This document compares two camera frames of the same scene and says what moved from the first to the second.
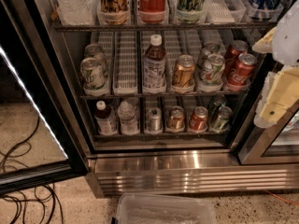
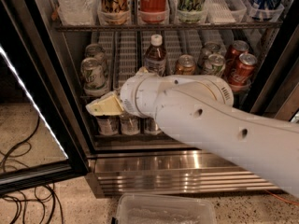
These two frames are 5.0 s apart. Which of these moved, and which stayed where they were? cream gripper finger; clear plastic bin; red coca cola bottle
Moved: cream gripper finger
Stayed: clear plastic bin; red coca cola bottle
